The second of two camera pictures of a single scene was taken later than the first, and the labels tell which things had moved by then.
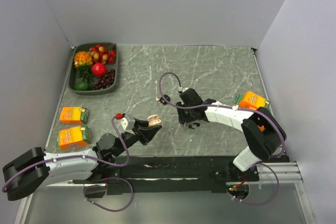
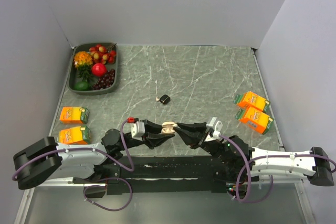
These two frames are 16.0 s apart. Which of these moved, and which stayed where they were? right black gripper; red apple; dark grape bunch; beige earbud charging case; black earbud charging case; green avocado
Moved: right black gripper; beige earbud charging case
Stayed: dark grape bunch; green avocado; red apple; black earbud charging case
